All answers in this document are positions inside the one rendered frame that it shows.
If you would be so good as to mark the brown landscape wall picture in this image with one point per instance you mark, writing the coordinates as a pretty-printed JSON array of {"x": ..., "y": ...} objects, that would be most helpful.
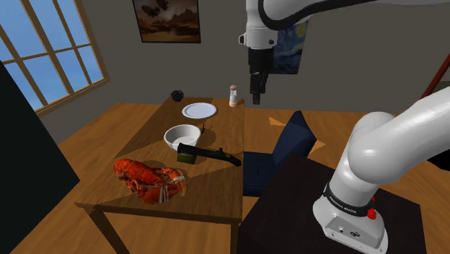
[{"x": 168, "y": 21}]

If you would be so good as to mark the dark blue chair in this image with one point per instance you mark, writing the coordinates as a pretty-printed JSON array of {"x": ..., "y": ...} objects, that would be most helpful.
[{"x": 291, "y": 140}]

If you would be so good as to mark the clear shaker with wooden cap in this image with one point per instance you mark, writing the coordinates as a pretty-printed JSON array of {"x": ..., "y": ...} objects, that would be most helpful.
[{"x": 232, "y": 95}]

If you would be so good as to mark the dark robot stand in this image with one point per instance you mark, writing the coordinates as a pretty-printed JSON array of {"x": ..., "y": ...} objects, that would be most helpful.
[{"x": 288, "y": 207}]

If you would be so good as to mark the white plate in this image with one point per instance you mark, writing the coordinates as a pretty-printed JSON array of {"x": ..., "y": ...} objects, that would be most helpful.
[{"x": 199, "y": 110}]

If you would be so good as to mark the white bowl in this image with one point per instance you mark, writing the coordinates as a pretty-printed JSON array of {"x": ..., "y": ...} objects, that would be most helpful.
[{"x": 181, "y": 135}]

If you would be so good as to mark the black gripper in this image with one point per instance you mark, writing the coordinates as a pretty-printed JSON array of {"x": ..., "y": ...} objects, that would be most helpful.
[{"x": 259, "y": 62}]

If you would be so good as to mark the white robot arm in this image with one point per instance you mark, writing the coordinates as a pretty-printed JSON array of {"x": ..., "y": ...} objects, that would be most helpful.
[{"x": 372, "y": 154}]

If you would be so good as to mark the blue starry wall picture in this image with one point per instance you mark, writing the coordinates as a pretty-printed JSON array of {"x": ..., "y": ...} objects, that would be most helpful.
[{"x": 290, "y": 49}]

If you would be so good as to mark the wooden table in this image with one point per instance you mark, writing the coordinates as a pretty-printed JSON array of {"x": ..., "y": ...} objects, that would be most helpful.
[{"x": 211, "y": 183}]

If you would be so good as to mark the small black round object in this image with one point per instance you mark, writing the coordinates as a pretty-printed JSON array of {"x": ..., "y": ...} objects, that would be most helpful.
[{"x": 177, "y": 95}]

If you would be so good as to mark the large black cabinet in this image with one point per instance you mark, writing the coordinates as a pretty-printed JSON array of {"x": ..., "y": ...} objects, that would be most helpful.
[{"x": 24, "y": 158}]

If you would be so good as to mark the red lobster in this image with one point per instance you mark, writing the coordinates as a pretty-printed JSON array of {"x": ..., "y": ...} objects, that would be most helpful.
[{"x": 147, "y": 179}]

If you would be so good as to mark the window with wooden frame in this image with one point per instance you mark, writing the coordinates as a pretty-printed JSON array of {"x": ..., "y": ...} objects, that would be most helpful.
[{"x": 45, "y": 52}]

